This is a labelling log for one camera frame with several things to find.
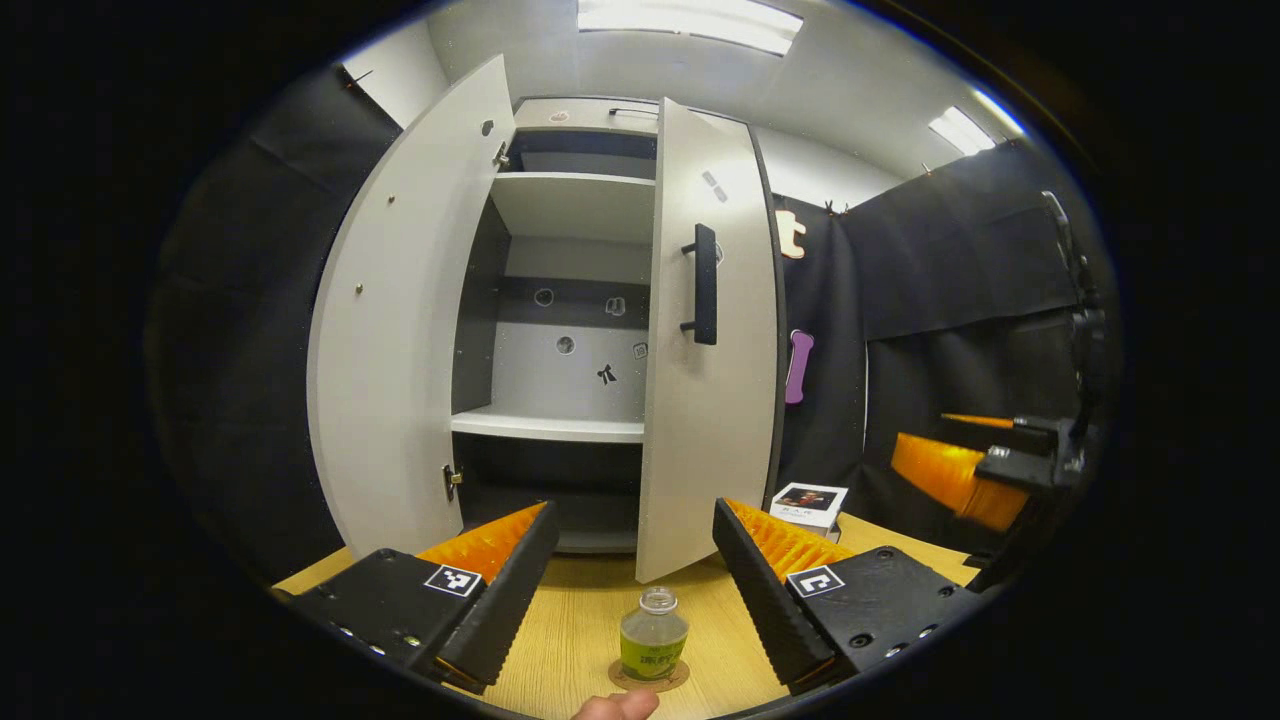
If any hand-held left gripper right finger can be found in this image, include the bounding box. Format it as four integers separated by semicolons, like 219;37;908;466
712;497;989;696

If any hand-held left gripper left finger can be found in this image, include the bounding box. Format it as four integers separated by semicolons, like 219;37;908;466
272;500;561;696

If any green label clear bottle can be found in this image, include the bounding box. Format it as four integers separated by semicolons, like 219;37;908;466
619;587;690;683

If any round cork coaster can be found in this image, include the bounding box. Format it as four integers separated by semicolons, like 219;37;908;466
608;655;691;693

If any grey cabinet door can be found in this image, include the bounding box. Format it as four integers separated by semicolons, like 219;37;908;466
306;54;517;561
635;97;786;585

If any grey cabinet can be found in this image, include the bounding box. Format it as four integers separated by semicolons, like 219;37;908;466
450;95;791;556

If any white picture cover book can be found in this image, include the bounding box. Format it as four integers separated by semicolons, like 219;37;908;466
768;482;850;531

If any black backdrop cloth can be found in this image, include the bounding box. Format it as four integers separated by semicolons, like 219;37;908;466
145;65;1116;591

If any small ceiling light panel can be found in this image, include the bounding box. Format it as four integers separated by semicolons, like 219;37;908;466
928;106;998;156

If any large ceiling light panel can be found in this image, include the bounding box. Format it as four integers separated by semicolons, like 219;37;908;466
577;0;804;56

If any black door handle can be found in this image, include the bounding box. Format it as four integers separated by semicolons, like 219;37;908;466
680;223;720;346

